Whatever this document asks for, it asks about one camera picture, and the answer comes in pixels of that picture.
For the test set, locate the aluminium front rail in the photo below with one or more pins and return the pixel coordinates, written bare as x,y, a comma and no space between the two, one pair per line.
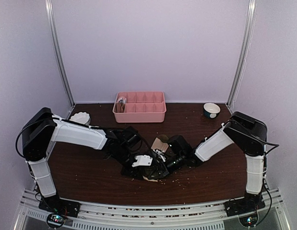
200,216

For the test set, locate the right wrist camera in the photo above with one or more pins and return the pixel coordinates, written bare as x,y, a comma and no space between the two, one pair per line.
161,154

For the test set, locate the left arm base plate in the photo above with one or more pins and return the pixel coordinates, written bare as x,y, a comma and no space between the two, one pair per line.
59,216

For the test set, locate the aluminium frame post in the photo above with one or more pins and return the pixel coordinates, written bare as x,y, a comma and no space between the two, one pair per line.
246,41
58,55

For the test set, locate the pink divided organizer tray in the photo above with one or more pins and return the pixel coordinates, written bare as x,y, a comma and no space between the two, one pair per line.
142,107

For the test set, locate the beige striped sock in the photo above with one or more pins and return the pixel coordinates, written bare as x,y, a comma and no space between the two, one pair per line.
160,142

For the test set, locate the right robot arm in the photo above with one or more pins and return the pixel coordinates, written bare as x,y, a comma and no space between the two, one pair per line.
248,133

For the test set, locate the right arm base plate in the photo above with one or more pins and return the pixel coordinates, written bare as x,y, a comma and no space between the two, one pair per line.
245,209

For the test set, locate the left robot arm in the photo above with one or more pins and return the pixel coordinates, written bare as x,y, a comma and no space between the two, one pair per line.
45,127

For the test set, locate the left aluminium frame post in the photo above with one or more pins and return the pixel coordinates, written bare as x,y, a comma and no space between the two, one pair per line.
58,55

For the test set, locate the rolled socks in tray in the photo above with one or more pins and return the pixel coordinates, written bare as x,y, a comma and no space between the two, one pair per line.
120,104

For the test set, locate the white scalloped bowl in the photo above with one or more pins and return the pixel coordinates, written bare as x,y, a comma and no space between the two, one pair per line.
81,117

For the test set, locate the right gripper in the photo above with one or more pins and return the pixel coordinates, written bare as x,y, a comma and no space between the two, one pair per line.
162,169

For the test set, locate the white and teal bowl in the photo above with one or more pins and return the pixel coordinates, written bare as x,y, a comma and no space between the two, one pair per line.
211,110

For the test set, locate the right aluminium frame post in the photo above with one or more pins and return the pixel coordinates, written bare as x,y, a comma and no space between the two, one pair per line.
246,41

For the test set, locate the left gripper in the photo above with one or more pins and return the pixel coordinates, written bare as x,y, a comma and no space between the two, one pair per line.
133,172

